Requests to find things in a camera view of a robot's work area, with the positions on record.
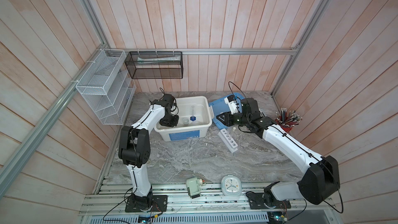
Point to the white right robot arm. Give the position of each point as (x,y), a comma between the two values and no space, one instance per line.
(321,177)

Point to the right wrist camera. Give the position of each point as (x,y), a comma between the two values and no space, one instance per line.
(230,98)

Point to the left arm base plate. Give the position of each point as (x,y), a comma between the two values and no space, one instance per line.
(137,204)

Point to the white green timer device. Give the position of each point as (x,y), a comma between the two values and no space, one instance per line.
(193,187)

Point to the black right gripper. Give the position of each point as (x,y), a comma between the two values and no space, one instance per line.
(227,118)

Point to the white plastic storage bin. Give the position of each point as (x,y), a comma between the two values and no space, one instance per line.
(181,132)

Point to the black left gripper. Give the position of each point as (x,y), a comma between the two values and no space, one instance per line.
(173,123)

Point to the blue plastic bin lid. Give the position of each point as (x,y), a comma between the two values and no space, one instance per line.
(221,106)

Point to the small white dish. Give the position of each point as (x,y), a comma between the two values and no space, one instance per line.
(185,121)

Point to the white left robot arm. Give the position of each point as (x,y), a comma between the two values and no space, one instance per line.
(134,148)

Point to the white test tube rack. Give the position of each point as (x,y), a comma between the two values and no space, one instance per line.
(228,140)

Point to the red pencil cup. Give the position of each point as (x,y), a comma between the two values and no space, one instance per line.
(288,120)

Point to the blue base glass cylinder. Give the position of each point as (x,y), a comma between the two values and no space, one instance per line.
(193,116)

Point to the black mesh wall basket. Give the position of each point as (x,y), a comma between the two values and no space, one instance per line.
(154,64)

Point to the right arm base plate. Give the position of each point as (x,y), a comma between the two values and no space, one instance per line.
(265,201)

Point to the white mesh wall shelf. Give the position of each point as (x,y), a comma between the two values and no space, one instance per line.
(107,87)

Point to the white analog alarm clock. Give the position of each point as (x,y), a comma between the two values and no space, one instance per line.
(231,186)

